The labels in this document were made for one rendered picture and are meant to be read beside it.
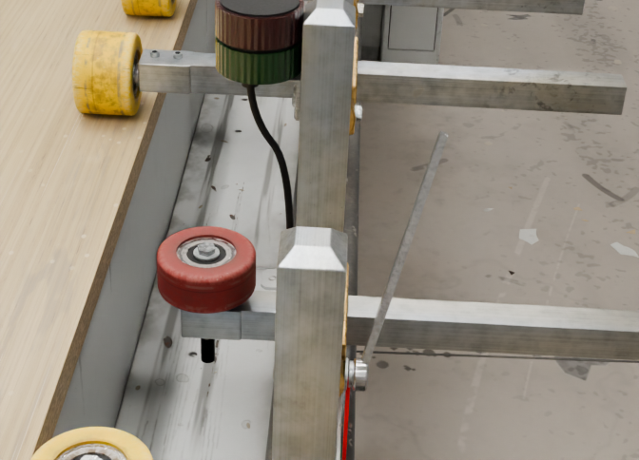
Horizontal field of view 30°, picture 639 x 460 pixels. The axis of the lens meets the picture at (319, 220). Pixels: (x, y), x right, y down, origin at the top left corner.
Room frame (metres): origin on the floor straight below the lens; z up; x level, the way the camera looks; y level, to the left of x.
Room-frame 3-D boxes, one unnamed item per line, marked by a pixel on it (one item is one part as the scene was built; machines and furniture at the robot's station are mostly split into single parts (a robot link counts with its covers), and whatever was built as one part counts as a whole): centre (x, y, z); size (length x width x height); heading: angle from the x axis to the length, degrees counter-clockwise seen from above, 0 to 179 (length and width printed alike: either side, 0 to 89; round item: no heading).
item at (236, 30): (0.76, 0.05, 1.13); 0.06 x 0.06 x 0.02
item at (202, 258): (0.80, 0.09, 0.85); 0.08 x 0.08 x 0.11
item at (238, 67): (0.76, 0.05, 1.10); 0.06 x 0.06 x 0.02
